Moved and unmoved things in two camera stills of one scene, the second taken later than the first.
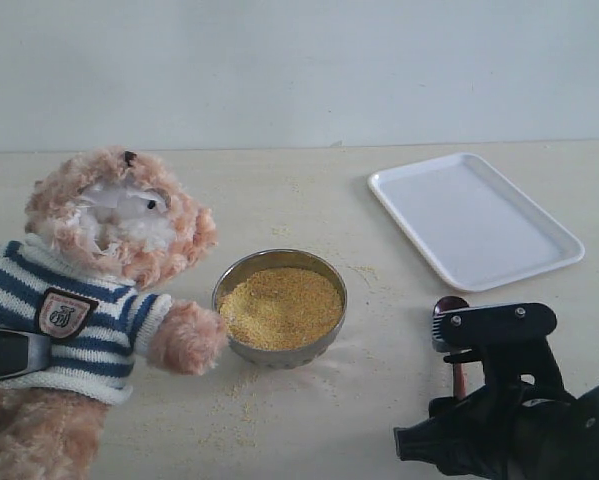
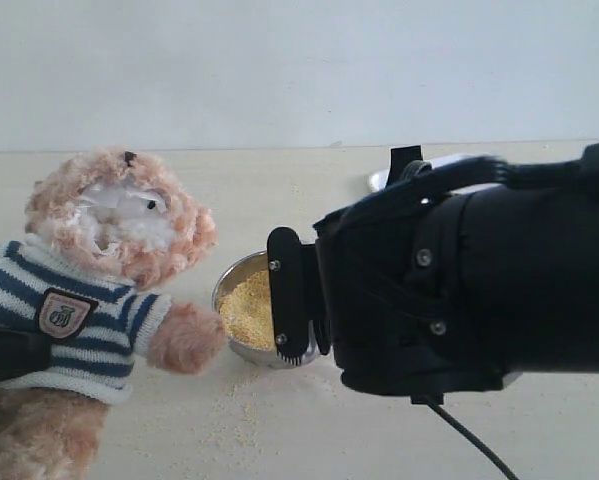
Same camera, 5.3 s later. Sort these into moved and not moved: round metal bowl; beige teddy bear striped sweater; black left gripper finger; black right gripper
Moved: black right gripper
Not moved: black left gripper finger; beige teddy bear striped sweater; round metal bowl
